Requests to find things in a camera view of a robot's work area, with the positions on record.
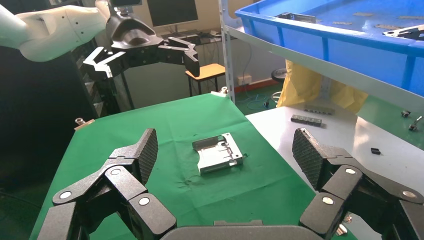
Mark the small black plastic piece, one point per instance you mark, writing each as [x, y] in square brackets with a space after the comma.
[375, 151]

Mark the dark computer desk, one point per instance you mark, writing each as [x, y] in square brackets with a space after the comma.
[198, 34]

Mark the small metal fitting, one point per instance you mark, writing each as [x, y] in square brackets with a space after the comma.
[414, 124]
[405, 114]

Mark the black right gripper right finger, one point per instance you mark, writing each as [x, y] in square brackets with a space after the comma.
[364, 205]

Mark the wooden top stool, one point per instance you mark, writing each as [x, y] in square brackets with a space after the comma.
[205, 71]

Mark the white wall outlet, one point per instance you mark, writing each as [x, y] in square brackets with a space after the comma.
[244, 80]

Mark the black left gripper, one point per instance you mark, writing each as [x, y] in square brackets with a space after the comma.
[132, 36]

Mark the black computer monitor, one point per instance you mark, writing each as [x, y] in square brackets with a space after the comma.
[172, 11]

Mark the black stool with chrome base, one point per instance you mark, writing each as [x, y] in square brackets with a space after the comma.
[279, 74]

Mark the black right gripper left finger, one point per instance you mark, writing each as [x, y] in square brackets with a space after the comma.
[99, 205]

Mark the large blue plastic parts bin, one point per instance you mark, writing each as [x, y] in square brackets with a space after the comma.
[298, 36]

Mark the green table cloth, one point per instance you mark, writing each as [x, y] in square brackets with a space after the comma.
[165, 116]

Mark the stamped metal bracket plate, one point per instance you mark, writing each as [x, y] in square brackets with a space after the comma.
[405, 32]
[215, 159]
[296, 17]

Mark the metal link strip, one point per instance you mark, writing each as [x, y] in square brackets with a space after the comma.
[319, 110]
[306, 120]

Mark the grey tape strip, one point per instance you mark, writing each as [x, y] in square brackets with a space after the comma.
[385, 26]
[362, 14]
[410, 17]
[342, 23]

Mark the white metal shelf rack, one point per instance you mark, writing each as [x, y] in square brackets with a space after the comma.
[226, 49]

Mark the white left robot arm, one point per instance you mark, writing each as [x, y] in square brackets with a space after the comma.
[49, 30]

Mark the yellow plastic bag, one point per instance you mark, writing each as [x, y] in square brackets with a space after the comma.
[304, 89]

